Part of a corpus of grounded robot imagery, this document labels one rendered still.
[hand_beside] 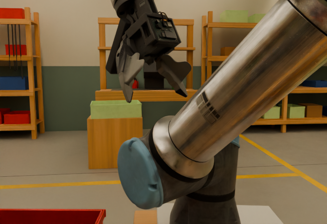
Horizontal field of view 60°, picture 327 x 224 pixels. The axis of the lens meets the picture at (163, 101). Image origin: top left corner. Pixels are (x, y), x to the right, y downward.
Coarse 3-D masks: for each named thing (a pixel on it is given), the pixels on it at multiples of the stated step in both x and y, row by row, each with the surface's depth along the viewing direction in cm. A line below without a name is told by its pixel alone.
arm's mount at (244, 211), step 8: (160, 208) 68; (168, 208) 68; (240, 208) 70; (248, 208) 70; (256, 208) 71; (264, 208) 71; (160, 216) 65; (168, 216) 65; (240, 216) 66; (248, 216) 67; (256, 216) 67; (264, 216) 67; (272, 216) 67
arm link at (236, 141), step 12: (228, 144) 54; (216, 156) 52; (228, 156) 54; (216, 168) 52; (228, 168) 54; (216, 180) 54; (228, 180) 55; (204, 192) 55; (216, 192) 54; (228, 192) 55
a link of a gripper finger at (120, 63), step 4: (120, 44) 52; (124, 44) 52; (120, 48) 50; (124, 48) 50; (128, 48) 51; (120, 52) 50; (124, 52) 50; (128, 52) 51; (116, 56) 50; (120, 56) 49; (124, 56) 50; (116, 60) 50; (120, 60) 49; (124, 60) 49; (116, 64) 50; (120, 64) 49; (124, 64) 49; (120, 68) 49; (124, 68) 48; (120, 72) 48
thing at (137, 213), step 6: (138, 210) 77; (144, 210) 77; (150, 210) 77; (156, 210) 77; (138, 216) 74; (144, 216) 74; (150, 216) 74; (156, 216) 74; (138, 222) 71; (144, 222) 71; (150, 222) 71; (156, 222) 71
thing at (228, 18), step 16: (208, 16) 496; (224, 16) 508; (240, 16) 504; (256, 16) 509; (208, 32) 497; (208, 48) 500; (224, 48) 516; (208, 64) 504; (304, 80) 566; (320, 80) 577; (272, 112) 534; (288, 112) 542; (304, 112) 541; (320, 112) 545
